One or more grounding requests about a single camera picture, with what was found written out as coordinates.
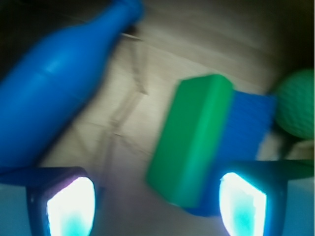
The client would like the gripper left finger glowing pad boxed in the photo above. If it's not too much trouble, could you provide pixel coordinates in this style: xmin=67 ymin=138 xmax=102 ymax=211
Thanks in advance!
xmin=0 ymin=167 xmax=95 ymax=236

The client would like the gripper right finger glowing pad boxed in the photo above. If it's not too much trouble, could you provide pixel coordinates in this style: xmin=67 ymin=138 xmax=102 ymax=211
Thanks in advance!
xmin=219 ymin=160 xmax=315 ymax=236

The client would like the green textured ball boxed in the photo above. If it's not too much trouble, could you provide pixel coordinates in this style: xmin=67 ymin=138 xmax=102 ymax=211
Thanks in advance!
xmin=276 ymin=69 xmax=315 ymax=140

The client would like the brown paper bag tray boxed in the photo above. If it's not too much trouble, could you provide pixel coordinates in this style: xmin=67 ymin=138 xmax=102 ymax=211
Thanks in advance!
xmin=42 ymin=0 xmax=314 ymax=236

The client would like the green rectangular block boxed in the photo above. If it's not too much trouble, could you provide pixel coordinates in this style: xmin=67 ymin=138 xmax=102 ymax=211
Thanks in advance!
xmin=146 ymin=74 xmax=234 ymax=208

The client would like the blue sponge block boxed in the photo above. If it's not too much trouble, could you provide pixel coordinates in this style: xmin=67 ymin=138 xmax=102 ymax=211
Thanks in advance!
xmin=185 ymin=91 xmax=277 ymax=217

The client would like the blue plastic bottle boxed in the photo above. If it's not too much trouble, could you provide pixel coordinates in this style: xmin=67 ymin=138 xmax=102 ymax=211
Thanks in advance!
xmin=0 ymin=0 xmax=144 ymax=172

